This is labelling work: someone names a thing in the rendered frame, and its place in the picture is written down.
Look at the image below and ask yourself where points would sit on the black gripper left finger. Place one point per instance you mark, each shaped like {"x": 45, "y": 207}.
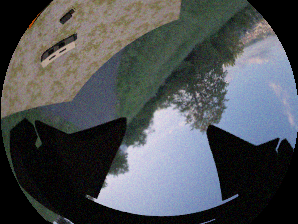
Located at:
{"x": 89, "y": 153}

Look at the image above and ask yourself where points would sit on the black two-prong plug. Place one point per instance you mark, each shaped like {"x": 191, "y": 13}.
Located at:
{"x": 65, "y": 18}

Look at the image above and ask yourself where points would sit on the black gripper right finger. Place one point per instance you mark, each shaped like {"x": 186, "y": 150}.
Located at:
{"x": 236, "y": 160}

